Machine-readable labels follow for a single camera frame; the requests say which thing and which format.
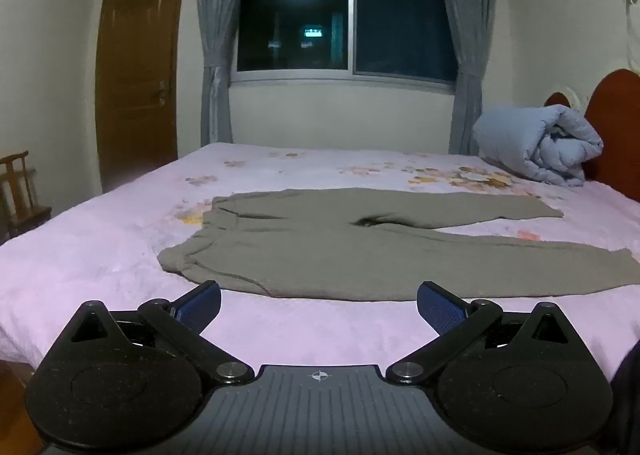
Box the wooden chair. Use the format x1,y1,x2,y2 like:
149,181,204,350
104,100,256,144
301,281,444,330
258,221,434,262
0,151,53,242

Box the rolled light blue quilt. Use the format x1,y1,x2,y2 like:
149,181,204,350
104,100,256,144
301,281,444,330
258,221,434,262
472,104,605,187

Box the bed with pink floral sheet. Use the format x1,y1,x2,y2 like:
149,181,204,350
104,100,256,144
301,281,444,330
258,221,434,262
0,142,640,382

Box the grey pants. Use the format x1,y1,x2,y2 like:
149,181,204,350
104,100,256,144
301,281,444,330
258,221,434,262
157,188,640,301

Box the brown wooden door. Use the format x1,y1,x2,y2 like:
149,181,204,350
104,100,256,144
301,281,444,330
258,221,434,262
95,0,190,195

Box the red-brown wooden headboard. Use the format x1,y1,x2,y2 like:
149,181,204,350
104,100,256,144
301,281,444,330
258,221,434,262
544,68,640,201

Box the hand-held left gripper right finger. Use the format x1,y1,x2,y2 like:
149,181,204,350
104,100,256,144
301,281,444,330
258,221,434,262
386,280,576,384

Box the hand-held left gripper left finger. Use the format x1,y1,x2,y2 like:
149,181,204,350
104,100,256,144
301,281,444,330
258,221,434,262
65,280,255,384

